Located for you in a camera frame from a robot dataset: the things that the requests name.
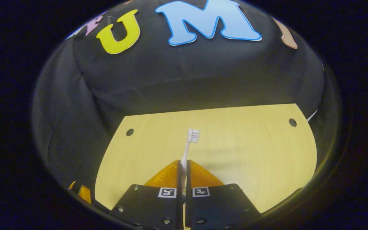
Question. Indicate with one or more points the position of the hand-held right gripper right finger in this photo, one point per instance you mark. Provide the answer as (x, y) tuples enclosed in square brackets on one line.
[(216, 207)]

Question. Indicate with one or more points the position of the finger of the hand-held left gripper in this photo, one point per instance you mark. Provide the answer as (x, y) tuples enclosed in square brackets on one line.
[(85, 193)]

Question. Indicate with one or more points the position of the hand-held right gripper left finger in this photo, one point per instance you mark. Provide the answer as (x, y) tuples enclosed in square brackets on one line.
[(152, 207)]

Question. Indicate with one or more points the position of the white toothbrush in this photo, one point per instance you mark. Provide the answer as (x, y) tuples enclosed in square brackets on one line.
[(192, 137)]

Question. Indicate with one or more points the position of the light wooden desktop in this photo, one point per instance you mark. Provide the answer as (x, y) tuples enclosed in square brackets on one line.
[(254, 153)]

